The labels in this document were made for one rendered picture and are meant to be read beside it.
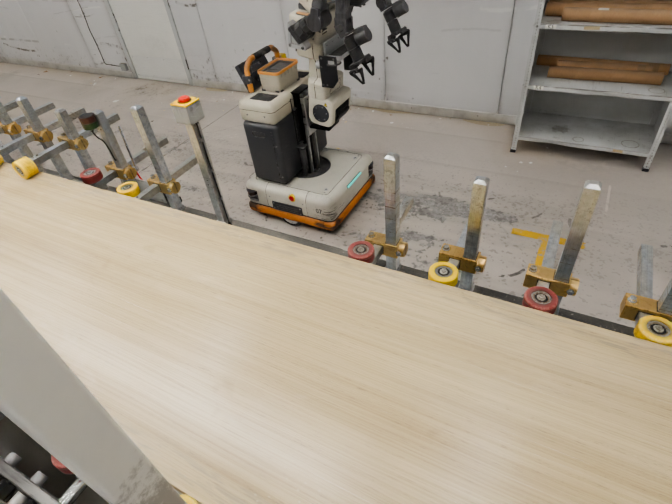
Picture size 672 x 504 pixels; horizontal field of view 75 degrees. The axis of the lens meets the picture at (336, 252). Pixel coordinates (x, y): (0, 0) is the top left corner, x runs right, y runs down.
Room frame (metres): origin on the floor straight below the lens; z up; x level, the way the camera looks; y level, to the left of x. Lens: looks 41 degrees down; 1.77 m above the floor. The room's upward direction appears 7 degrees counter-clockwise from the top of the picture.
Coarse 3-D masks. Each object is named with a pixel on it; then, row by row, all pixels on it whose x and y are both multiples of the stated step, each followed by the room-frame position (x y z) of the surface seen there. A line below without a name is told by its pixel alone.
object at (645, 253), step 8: (640, 248) 0.92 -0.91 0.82; (648, 248) 0.91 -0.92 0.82; (640, 256) 0.89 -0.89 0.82; (648, 256) 0.88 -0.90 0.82; (640, 264) 0.86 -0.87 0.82; (648, 264) 0.85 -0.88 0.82; (640, 272) 0.82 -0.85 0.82; (648, 272) 0.82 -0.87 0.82; (640, 280) 0.80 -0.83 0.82; (648, 280) 0.79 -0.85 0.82; (640, 288) 0.77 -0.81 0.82; (648, 288) 0.76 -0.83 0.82; (648, 296) 0.74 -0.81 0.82; (640, 312) 0.69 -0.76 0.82
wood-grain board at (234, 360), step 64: (0, 192) 1.61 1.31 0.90; (64, 192) 1.54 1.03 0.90; (0, 256) 1.18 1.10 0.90; (64, 256) 1.13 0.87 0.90; (128, 256) 1.09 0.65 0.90; (192, 256) 1.05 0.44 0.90; (256, 256) 1.01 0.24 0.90; (320, 256) 0.98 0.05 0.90; (64, 320) 0.85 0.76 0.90; (128, 320) 0.82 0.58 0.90; (192, 320) 0.79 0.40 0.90; (256, 320) 0.76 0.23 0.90; (320, 320) 0.73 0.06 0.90; (384, 320) 0.71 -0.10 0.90; (448, 320) 0.68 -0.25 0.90; (512, 320) 0.66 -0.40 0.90; (128, 384) 0.61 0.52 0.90; (192, 384) 0.59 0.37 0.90; (256, 384) 0.57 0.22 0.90; (320, 384) 0.55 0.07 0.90; (384, 384) 0.53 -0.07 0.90; (448, 384) 0.51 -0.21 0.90; (512, 384) 0.49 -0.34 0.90; (576, 384) 0.47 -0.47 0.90; (640, 384) 0.45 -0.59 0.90; (192, 448) 0.44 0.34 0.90; (256, 448) 0.42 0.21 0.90; (320, 448) 0.41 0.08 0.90; (384, 448) 0.39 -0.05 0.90; (448, 448) 0.37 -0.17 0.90; (512, 448) 0.36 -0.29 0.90; (576, 448) 0.34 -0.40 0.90; (640, 448) 0.33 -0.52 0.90
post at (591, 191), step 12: (588, 180) 0.83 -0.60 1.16; (588, 192) 0.81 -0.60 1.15; (600, 192) 0.79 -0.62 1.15; (588, 204) 0.80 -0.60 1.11; (576, 216) 0.81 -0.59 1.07; (588, 216) 0.80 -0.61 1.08; (576, 228) 0.81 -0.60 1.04; (576, 240) 0.80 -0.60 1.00; (564, 252) 0.81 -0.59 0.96; (576, 252) 0.80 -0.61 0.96; (564, 264) 0.81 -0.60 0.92; (564, 276) 0.80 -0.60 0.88
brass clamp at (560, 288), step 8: (528, 264) 0.88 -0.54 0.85; (528, 272) 0.85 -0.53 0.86; (536, 272) 0.85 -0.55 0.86; (544, 272) 0.84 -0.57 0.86; (552, 272) 0.84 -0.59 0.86; (528, 280) 0.84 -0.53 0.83; (536, 280) 0.83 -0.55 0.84; (544, 280) 0.82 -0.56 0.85; (552, 280) 0.81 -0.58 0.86; (576, 280) 0.80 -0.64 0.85; (552, 288) 0.80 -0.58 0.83; (560, 288) 0.79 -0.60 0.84; (568, 288) 0.78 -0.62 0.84; (576, 288) 0.78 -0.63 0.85
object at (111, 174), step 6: (162, 138) 2.00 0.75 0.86; (162, 144) 1.98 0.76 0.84; (144, 150) 1.90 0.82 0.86; (138, 156) 1.86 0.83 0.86; (144, 156) 1.88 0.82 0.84; (138, 162) 1.85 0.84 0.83; (108, 174) 1.72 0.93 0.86; (114, 174) 1.73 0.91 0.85; (102, 180) 1.68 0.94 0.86; (108, 180) 1.70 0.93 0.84; (96, 186) 1.65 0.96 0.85; (102, 186) 1.67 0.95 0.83
